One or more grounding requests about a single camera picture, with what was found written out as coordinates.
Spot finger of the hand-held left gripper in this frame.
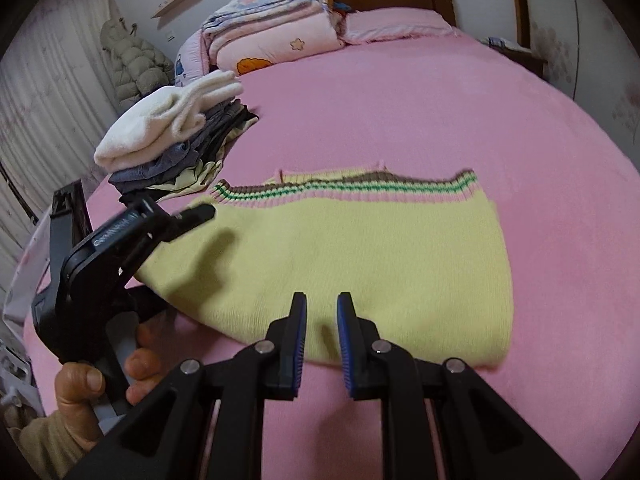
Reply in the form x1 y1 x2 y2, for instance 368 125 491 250
125 196 217 252

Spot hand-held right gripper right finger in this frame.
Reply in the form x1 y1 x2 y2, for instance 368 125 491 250
337 292 581 480

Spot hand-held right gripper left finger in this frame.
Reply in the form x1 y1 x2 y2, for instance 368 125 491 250
65 292 307 480

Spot yellow knit cardigan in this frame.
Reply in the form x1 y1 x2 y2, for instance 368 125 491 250
135 160 516 368

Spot person's left forearm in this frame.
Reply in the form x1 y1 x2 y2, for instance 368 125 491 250
9 407 101 480

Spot person's left hand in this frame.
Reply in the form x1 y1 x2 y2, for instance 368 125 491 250
52 322 163 456

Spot pale yellow folded garment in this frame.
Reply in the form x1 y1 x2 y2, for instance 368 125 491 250
165 157 226 193

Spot black folded garment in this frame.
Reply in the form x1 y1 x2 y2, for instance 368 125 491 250
119 186 173 207

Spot white plastic rack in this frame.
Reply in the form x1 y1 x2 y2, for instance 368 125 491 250
0 240 51 411

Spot white fluffy folded garment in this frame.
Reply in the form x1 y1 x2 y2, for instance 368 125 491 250
94 70 245 171

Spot dark grey folded garment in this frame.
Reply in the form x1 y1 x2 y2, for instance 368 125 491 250
222 105 261 156

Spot cushion with blue bag print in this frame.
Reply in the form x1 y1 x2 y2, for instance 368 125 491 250
174 35 211 86

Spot olive puffer jacket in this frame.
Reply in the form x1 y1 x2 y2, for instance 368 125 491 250
100 17 173 108

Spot pale curtain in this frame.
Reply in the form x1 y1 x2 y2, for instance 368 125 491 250
0 0 126 261

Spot pink folded quilt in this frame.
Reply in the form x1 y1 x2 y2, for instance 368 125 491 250
209 10 346 77

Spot floral folded quilt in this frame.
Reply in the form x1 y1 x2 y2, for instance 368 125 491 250
202 0 333 43

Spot pink bed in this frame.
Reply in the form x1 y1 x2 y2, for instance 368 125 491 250
22 27 640 480

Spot pink pillow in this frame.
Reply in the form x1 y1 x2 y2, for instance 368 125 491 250
342 7 461 45

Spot wooden nightstand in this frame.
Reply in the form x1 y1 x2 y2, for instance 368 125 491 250
480 37 548 78

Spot papers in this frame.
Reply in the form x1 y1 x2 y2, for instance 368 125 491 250
487 36 531 51

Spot floral wardrobe doors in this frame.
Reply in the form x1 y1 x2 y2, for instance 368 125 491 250
520 0 640 171

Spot wooden wall shelf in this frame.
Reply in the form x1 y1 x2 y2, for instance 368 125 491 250
151 0 205 19

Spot wooden door frame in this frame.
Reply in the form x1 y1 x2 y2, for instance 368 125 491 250
506 0 532 48

